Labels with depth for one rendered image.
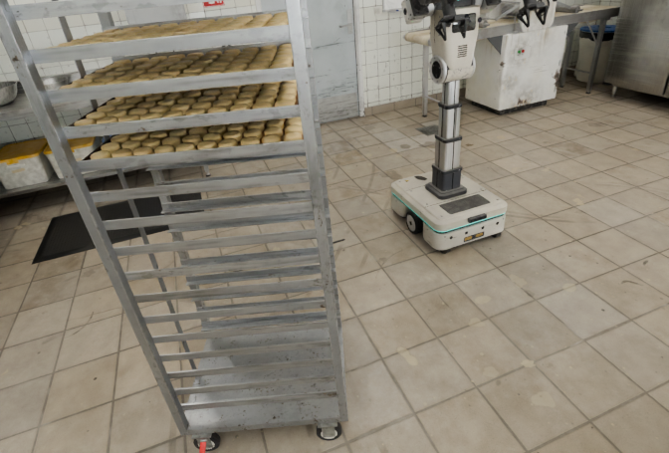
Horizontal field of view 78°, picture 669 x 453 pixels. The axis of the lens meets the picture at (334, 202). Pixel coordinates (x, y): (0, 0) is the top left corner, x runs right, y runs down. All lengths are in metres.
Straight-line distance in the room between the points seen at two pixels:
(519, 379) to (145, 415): 1.62
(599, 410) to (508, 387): 0.34
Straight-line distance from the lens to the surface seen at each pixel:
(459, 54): 2.50
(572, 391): 2.14
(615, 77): 5.81
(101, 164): 1.22
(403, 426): 1.91
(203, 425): 1.86
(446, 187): 2.77
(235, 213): 1.18
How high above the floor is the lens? 1.62
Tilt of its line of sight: 30 degrees down
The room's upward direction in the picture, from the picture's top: 6 degrees counter-clockwise
